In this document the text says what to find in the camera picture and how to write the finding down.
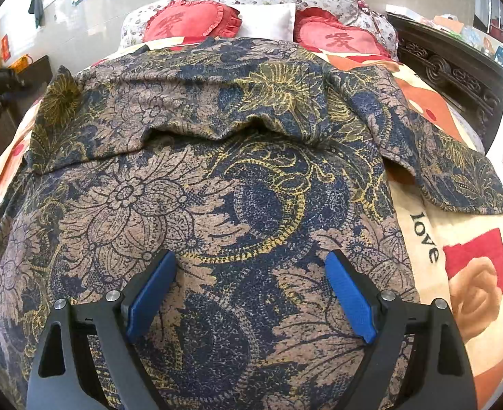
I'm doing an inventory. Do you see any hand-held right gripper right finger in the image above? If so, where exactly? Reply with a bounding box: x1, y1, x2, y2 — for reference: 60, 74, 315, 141
324, 249, 478, 410

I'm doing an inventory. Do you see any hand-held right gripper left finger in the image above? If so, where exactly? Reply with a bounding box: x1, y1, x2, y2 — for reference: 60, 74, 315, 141
26, 249, 178, 410

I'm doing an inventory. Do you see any orange object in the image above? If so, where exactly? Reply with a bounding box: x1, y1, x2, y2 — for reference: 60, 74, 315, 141
10, 54, 34, 73

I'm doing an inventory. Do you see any printed blanket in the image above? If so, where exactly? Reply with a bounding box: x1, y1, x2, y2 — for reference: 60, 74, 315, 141
0, 38, 503, 410

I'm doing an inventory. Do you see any red heart pillow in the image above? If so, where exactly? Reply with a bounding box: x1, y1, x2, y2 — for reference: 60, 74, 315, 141
142, 0, 242, 43
293, 6, 395, 60

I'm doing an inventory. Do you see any carved dark wooden cabinet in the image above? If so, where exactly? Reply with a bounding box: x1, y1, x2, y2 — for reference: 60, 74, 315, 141
386, 12, 503, 137

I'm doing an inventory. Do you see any white pillow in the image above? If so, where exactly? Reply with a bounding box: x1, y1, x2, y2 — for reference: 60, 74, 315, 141
228, 2, 298, 42

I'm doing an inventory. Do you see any clutter of small boxes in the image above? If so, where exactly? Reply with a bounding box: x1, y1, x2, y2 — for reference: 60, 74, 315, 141
388, 4, 503, 67

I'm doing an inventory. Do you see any dark cloth on wall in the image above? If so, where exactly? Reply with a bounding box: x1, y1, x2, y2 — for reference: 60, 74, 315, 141
28, 0, 46, 28

